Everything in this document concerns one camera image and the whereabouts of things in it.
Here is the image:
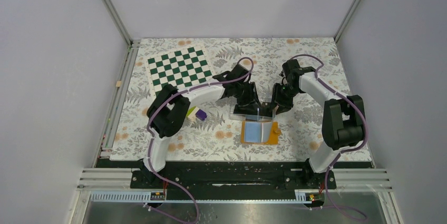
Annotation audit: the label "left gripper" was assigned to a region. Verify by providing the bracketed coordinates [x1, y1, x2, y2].
[234, 82, 261, 112]

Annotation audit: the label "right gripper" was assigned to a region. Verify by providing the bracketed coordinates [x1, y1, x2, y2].
[268, 82, 302, 115]

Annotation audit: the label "clear plastic card box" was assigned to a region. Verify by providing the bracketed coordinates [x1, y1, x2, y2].
[229, 102, 275, 122]

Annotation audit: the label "orange leather card holder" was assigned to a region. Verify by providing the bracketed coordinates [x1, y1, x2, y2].
[240, 121, 282, 145]

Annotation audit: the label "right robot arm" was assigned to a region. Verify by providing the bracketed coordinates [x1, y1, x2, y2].
[270, 57, 368, 188]

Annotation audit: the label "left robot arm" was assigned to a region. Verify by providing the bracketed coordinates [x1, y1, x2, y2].
[143, 67, 251, 188]

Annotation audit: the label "floral patterned table mat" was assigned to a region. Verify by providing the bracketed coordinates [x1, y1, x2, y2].
[110, 38, 351, 164]

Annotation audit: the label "green white purple toy blocks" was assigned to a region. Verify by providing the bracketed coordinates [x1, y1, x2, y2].
[186, 106, 207, 122]

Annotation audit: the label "green white chessboard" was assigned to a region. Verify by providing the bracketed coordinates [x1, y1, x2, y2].
[144, 45, 216, 97]

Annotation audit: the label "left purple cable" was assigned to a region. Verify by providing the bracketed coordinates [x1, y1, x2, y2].
[143, 56, 255, 224]

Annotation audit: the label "purple cable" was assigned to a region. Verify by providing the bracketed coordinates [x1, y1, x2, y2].
[289, 54, 370, 223]
[143, 56, 255, 224]

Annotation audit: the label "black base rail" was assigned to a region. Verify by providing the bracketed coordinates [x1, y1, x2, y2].
[130, 159, 337, 201]

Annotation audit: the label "left aluminium frame post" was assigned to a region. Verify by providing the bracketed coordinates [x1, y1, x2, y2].
[101, 0, 133, 46]

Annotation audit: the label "aluminium frame post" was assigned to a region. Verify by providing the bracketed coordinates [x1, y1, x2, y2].
[334, 0, 362, 44]
[101, 0, 133, 46]

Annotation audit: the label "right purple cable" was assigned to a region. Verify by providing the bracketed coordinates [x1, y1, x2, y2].
[289, 54, 370, 223]

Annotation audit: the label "right aluminium frame post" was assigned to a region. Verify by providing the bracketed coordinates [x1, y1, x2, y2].
[334, 0, 362, 44]

